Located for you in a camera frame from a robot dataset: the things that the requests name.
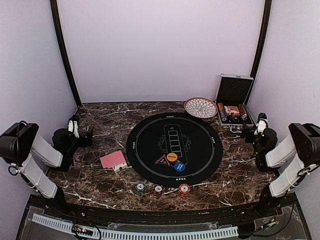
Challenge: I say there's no red triangular all-in marker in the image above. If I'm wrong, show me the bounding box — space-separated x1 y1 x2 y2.
155 154 170 166

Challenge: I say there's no orange big blind button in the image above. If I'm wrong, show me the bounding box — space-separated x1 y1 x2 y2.
166 152 178 162

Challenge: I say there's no red poker chip stack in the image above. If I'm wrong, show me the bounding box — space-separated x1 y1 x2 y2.
178 183 191 197

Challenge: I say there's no orange black poker chip stack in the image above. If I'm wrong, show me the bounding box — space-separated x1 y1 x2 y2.
153 185 163 194

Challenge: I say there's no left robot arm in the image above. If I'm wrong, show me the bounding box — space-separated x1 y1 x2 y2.
0 115 93 218

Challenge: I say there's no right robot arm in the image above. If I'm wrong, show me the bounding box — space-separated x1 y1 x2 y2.
240 113 320 217

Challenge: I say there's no red-backed playing card deck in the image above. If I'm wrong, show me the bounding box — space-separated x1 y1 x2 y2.
99 151 126 169

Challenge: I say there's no yellow playing card box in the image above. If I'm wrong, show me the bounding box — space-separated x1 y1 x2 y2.
112 163 128 173

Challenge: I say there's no aluminium poker chip case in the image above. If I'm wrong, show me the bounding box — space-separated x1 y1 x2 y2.
215 73 254 133

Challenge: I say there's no patterned ceramic plate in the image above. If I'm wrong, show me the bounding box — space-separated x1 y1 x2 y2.
184 97 218 119

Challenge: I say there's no green poker chip stack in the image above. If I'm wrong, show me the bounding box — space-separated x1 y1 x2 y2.
135 182 146 195

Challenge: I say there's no blue small blind button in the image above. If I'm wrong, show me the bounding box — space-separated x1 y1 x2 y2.
174 162 186 172

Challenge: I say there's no round black poker mat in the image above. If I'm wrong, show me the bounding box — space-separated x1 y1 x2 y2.
126 112 224 188

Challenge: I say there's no white slotted cable duct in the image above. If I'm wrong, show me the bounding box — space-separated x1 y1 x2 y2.
31 213 239 240

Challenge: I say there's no right black frame post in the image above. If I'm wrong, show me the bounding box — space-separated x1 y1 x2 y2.
250 0 272 79

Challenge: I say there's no black frame post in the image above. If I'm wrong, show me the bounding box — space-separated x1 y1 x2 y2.
250 0 272 79
49 0 82 108

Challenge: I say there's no left black frame post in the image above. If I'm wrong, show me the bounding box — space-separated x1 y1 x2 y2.
49 0 82 108

